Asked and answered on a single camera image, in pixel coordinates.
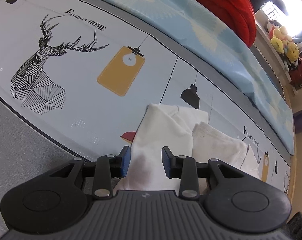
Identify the dark red bag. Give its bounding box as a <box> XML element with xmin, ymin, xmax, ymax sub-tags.
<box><xmin>289</xmin><ymin>57</ymin><xmax>302</xmax><ymax>89</ymax></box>

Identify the yellow plush toys pile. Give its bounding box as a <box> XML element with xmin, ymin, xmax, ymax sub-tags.
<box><xmin>266</xmin><ymin>20</ymin><xmax>302</xmax><ymax>71</ymax></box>

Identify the deer print bed sheet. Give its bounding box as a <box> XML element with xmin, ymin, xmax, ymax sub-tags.
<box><xmin>0</xmin><ymin>0</ymin><xmax>291</xmax><ymax>239</ymax></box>

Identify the light blue patterned blanket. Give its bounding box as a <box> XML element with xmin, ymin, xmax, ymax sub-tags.
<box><xmin>51</xmin><ymin>0</ymin><xmax>295</xmax><ymax>156</ymax></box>

